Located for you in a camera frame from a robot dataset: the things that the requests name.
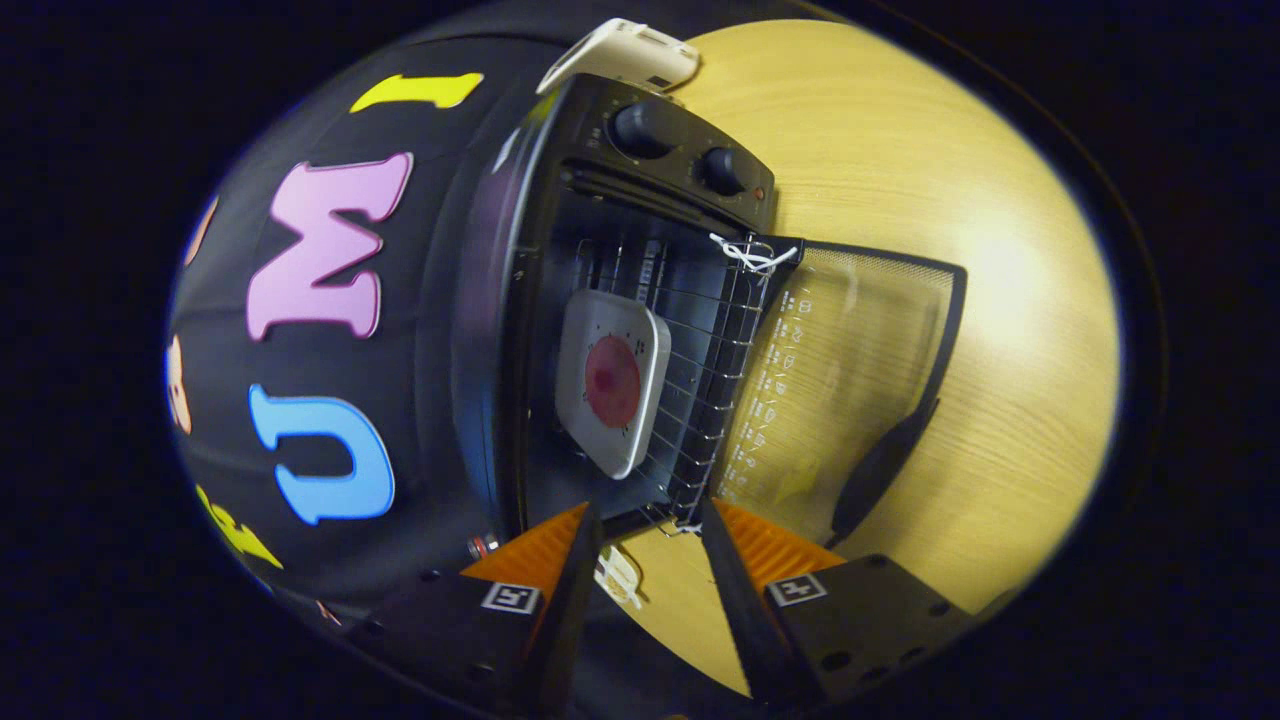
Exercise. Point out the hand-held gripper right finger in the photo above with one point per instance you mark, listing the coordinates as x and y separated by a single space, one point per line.
745 610

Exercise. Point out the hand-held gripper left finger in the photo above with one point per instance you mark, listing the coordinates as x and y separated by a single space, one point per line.
570 620

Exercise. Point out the white square plate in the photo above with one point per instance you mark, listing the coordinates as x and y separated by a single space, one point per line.
600 440

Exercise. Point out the round pink food slice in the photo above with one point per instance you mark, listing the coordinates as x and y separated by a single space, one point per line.
612 381

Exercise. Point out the black toaster oven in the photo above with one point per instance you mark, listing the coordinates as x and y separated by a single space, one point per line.
600 190

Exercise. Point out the white bread toaster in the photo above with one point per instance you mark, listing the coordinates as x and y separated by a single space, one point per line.
625 52

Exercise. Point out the white plastic packet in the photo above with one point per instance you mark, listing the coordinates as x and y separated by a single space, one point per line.
620 580

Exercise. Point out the small bottle with red cap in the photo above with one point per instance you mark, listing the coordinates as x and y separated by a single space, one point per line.
482 546

